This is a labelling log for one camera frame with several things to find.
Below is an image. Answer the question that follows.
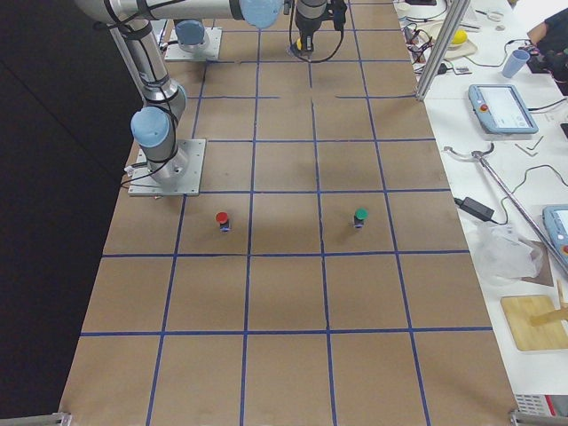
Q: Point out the near teach pendant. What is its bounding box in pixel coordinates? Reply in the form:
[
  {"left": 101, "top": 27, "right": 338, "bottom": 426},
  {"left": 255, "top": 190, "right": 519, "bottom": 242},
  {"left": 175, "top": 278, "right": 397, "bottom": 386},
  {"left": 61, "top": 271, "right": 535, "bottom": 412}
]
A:
[{"left": 542, "top": 204, "right": 567, "bottom": 266}]

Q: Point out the aluminium frame post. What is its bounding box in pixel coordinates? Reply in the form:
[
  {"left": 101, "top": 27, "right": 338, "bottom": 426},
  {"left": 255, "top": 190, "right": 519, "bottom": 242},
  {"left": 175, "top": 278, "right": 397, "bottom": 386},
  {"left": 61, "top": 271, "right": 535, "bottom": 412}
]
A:
[{"left": 415, "top": 0, "right": 469, "bottom": 101}]

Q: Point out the black power adapter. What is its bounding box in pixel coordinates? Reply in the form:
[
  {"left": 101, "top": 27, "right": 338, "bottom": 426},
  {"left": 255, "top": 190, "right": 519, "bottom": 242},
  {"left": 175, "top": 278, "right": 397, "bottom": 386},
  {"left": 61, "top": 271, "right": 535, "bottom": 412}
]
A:
[{"left": 460, "top": 197, "right": 494, "bottom": 222}]

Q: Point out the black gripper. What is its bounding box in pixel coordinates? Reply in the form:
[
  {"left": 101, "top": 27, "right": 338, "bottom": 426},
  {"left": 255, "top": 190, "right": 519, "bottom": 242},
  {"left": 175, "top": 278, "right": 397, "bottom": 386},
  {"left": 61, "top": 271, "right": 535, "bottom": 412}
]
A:
[{"left": 295, "top": 0, "right": 347, "bottom": 54}]

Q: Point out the far teach pendant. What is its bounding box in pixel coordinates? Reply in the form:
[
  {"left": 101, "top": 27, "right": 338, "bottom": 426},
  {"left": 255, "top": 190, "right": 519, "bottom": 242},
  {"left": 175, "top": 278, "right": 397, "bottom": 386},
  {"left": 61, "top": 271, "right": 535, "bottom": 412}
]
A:
[{"left": 468, "top": 84, "right": 539, "bottom": 135}]

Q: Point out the red push button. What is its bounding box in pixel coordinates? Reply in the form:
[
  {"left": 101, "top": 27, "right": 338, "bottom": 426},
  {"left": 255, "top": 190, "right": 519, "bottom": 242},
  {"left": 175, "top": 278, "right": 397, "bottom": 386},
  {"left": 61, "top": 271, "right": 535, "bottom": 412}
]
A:
[{"left": 215, "top": 211, "right": 231, "bottom": 233}]

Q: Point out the green push button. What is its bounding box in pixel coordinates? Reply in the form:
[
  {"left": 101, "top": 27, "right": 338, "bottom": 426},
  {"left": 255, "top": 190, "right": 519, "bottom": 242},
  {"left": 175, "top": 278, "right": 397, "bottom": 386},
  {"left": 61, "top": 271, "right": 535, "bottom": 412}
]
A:
[{"left": 353, "top": 208, "right": 368, "bottom": 229}]

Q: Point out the blue plastic cup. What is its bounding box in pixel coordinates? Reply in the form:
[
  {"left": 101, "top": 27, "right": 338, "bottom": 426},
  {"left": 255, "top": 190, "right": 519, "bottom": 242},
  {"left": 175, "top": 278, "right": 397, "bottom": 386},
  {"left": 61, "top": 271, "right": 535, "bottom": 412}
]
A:
[{"left": 501, "top": 49, "right": 531, "bottom": 78}]

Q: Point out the wooden cutting board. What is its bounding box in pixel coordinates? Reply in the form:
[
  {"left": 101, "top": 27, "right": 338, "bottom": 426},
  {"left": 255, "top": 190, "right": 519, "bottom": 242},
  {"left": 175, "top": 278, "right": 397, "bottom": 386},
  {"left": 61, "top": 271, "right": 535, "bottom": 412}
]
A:
[{"left": 501, "top": 295, "right": 567, "bottom": 351}]

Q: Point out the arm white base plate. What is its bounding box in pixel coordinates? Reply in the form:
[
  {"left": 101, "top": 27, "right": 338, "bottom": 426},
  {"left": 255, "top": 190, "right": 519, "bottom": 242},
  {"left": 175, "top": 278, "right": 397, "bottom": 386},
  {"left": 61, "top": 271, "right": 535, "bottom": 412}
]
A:
[
  {"left": 128, "top": 139, "right": 206, "bottom": 196},
  {"left": 165, "top": 27, "right": 222, "bottom": 62}
]

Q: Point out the clear plastic bag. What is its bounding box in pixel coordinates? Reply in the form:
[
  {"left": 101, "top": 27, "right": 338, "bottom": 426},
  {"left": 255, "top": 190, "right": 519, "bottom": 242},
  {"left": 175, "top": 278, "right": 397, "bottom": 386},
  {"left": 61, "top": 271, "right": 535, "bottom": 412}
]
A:
[{"left": 466, "top": 224, "right": 548, "bottom": 287}]

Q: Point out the teach pendant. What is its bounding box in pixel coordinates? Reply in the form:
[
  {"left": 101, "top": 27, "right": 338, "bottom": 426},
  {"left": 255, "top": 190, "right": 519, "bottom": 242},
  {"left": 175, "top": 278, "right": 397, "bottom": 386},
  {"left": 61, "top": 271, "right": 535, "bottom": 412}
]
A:
[
  {"left": 542, "top": 204, "right": 567, "bottom": 266},
  {"left": 468, "top": 84, "right": 539, "bottom": 135}
]

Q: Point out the yellow ball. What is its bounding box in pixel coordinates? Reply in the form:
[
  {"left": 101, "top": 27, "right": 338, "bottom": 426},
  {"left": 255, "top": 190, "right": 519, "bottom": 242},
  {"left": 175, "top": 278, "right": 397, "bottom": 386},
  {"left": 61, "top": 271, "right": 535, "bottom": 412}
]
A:
[{"left": 450, "top": 29, "right": 469, "bottom": 48}]

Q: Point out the black braided cable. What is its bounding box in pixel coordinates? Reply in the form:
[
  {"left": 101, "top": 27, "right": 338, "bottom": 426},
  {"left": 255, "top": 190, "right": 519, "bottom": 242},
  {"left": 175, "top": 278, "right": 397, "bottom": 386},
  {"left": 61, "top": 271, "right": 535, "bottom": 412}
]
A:
[{"left": 288, "top": 0, "right": 348, "bottom": 63}]

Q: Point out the metal cane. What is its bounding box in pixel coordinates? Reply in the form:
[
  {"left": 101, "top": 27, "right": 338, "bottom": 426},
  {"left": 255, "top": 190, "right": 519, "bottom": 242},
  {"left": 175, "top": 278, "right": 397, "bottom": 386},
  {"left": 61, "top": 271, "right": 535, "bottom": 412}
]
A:
[{"left": 443, "top": 141, "right": 568, "bottom": 276}]

